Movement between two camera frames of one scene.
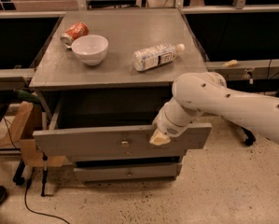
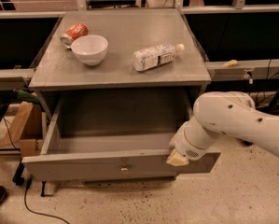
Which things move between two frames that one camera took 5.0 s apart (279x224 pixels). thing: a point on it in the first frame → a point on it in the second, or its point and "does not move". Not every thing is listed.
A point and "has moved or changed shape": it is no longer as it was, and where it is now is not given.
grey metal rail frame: [251, 70] does not move
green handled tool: [23, 95] does not move
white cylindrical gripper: [169, 127] → [188, 147]
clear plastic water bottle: [154, 56] does not move
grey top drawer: [126, 140] has moved or changed shape
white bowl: [90, 49] does not move
